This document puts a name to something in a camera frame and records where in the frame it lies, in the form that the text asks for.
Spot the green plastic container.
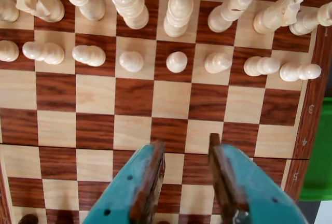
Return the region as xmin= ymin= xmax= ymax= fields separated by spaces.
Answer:
xmin=298 ymin=99 xmax=332 ymax=201

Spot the light wooden chess rook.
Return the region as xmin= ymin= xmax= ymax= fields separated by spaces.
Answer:
xmin=288 ymin=1 xmax=332 ymax=36
xmin=0 ymin=0 xmax=20 ymax=23

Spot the light wooden chess king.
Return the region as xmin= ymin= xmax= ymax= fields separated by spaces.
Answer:
xmin=108 ymin=0 xmax=150 ymax=30

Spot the wooden chessboard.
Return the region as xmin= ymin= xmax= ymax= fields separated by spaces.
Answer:
xmin=0 ymin=0 xmax=332 ymax=224

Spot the light wooden chess knight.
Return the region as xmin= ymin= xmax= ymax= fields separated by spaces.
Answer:
xmin=8 ymin=0 xmax=65 ymax=23
xmin=253 ymin=0 xmax=304 ymax=34

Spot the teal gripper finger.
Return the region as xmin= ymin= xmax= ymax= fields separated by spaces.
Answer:
xmin=81 ymin=141 xmax=167 ymax=224
xmin=208 ymin=133 xmax=309 ymax=224

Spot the light wooden chess pawn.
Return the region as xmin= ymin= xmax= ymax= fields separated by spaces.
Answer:
xmin=243 ymin=56 xmax=281 ymax=77
xmin=72 ymin=45 xmax=106 ymax=67
xmin=119 ymin=50 xmax=145 ymax=73
xmin=279 ymin=62 xmax=322 ymax=82
xmin=22 ymin=41 xmax=65 ymax=66
xmin=0 ymin=39 xmax=20 ymax=63
xmin=204 ymin=52 xmax=233 ymax=75
xmin=165 ymin=51 xmax=188 ymax=74

